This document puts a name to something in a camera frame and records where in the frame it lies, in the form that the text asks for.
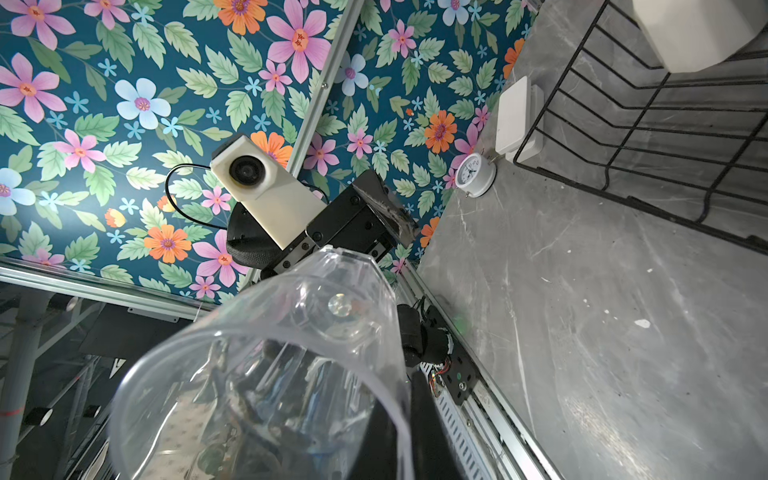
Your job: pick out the white round alarm clock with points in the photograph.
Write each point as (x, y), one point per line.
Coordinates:
(475, 175)

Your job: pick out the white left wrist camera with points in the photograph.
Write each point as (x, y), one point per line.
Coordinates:
(281, 204)

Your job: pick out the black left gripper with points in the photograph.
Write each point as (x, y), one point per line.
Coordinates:
(366, 218)

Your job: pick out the white rectangular box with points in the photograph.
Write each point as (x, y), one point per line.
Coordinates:
(518, 107)

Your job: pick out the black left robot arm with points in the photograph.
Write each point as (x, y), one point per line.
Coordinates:
(249, 244)

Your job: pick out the black wire dish rack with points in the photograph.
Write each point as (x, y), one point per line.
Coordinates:
(688, 148)

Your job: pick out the cream ceramic mug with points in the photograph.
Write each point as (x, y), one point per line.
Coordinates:
(689, 36)

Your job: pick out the clear glass cup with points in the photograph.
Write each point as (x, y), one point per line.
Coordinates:
(301, 376)

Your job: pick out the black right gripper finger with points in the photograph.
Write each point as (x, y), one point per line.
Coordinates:
(431, 451)

